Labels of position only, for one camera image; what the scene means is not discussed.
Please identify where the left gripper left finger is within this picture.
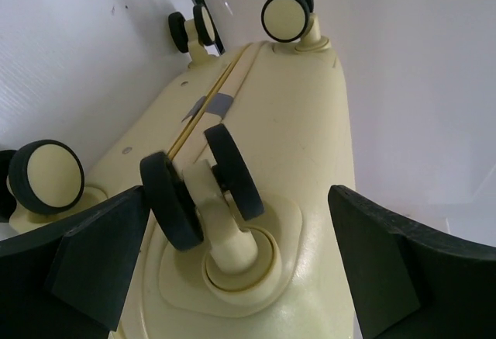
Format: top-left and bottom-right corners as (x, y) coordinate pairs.
(1, 186), (150, 338)

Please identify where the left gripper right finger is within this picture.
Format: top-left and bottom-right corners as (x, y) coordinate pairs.
(328, 185), (495, 338)

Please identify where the yellow hard-shell suitcase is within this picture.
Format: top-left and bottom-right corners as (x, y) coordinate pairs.
(1, 0), (355, 338)

